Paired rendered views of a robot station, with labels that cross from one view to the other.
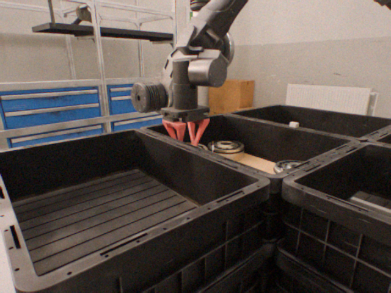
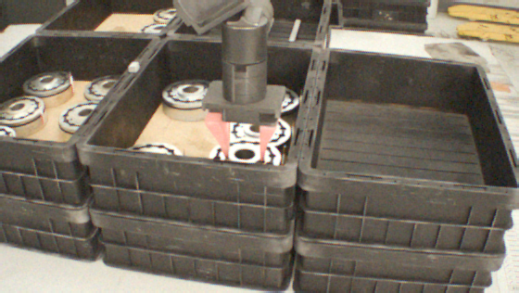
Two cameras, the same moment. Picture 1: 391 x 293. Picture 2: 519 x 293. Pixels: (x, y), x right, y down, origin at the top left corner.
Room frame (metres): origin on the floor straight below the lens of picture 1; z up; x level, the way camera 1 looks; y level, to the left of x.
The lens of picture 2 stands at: (1.04, 0.55, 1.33)
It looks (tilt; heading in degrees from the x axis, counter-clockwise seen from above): 33 degrees down; 230
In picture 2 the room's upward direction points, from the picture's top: straight up
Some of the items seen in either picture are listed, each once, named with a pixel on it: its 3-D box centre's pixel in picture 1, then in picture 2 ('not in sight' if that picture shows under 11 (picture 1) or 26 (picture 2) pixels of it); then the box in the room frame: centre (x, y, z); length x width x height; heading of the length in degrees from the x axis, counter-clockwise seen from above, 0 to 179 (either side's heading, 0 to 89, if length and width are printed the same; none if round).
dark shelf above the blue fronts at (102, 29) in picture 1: (111, 34); not in sight; (2.73, 0.79, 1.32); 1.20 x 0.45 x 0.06; 134
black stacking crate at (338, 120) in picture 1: (305, 137); (52, 109); (0.77, -0.33, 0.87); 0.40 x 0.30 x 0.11; 40
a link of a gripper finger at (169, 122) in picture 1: (182, 130); (252, 129); (0.61, 0.03, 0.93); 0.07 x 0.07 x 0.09; 40
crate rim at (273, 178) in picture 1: (238, 138); (214, 95); (0.58, -0.10, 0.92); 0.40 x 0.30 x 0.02; 40
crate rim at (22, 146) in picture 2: (307, 120); (47, 83); (0.77, -0.33, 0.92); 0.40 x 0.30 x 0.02; 40
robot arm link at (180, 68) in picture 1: (187, 72); (245, 36); (0.61, 0.02, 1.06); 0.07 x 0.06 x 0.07; 44
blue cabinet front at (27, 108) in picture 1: (59, 124); not in sight; (2.12, 1.10, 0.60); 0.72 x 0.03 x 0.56; 134
